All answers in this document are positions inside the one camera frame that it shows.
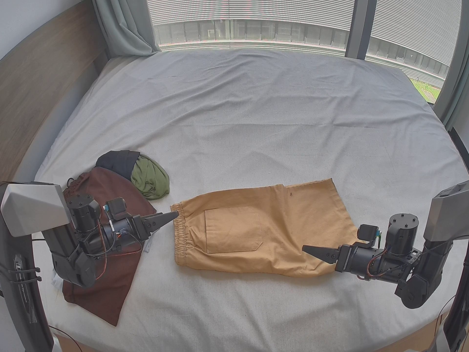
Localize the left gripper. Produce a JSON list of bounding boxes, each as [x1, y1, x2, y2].
[[99, 210, 180, 256]]

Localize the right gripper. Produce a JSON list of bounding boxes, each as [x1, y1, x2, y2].
[[302, 244, 389, 279]]

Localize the tan shorts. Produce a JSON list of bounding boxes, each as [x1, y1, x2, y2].
[[170, 177, 363, 278]]

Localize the bed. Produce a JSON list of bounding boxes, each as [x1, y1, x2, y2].
[[0, 0, 469, 352]]

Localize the green garment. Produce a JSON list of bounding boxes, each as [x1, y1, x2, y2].
[[131, 154, 170, 201]]

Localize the brown garment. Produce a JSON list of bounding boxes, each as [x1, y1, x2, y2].
[[62, 167, 158, 327]]

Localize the black garment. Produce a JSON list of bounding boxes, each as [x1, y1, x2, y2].
[[96, 150, 141, 179]]

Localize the grey-green curtain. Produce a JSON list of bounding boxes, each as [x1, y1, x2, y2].
[[87, 0, 162, 58], [434, 0, 469, 132]]

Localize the window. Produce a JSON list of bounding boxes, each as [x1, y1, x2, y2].
[[141, 0, 469, 105]]

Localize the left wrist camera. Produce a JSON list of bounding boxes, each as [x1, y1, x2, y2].
[[106, 198, 128, 221]]

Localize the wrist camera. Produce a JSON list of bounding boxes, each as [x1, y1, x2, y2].
[[106, 198, 128, 221], [357, 224, 380, 243]]

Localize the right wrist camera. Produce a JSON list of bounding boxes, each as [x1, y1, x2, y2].
[[357, 224, 380, 243]]

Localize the black cable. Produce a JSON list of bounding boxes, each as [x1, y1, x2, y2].
[[48, 325, 77, 344]]

